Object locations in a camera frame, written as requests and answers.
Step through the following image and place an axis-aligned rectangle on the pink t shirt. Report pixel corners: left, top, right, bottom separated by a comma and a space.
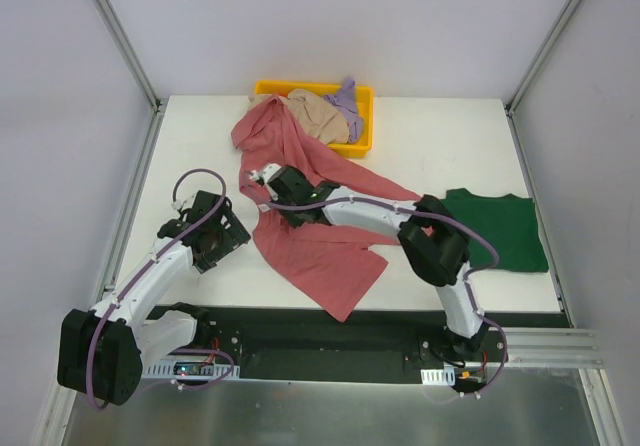
231, 95, 419, 322

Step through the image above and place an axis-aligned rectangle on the green t shirt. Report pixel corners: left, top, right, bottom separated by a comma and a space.
441, 188, 549, 273

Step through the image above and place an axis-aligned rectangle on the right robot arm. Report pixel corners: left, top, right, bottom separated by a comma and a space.
253, 163, 489, 363

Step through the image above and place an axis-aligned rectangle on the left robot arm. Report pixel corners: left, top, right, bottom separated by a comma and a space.
57, 191, 250, 405

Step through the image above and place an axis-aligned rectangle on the beige t shirt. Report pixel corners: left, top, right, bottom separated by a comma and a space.
276, 88, 350, 145

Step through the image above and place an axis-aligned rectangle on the purple t shirt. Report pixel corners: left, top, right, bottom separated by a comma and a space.
322, 77, 364, 144

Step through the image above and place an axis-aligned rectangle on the yellow plastic bin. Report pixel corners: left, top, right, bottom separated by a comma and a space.
254, 79, 374, 159

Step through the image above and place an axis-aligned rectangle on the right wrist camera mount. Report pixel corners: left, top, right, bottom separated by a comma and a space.
248, 163, 282, 185

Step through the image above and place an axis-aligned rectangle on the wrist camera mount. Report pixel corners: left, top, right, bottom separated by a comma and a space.
171, 193, 196, 211
248, 163, 282, 185

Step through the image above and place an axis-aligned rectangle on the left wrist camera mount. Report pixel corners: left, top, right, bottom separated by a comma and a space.
171, 193, 196, 211

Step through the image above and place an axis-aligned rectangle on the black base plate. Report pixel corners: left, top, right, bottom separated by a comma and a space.
134, 304, 519, 383

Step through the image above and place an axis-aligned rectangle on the left white cable duct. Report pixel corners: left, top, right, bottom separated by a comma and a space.
142, 359, 240, 381

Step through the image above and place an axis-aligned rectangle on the white cable duct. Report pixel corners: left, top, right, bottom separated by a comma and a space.
142, 359, 240, 381
420, 368, 456, 387

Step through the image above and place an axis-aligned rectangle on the right white cable duct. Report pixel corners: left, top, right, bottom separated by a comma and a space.
420, 368, 456, 387

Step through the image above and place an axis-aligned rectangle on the left aluminium frame post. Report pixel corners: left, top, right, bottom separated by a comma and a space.
74, 0, 169, 112

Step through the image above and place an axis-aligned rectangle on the aluminium frame post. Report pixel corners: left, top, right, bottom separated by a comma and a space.
504, 0, 606, 115
74, 0, 169, 112

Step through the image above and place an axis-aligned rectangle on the right aluminium frame post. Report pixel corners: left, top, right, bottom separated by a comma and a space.
504, 0, 606, 115

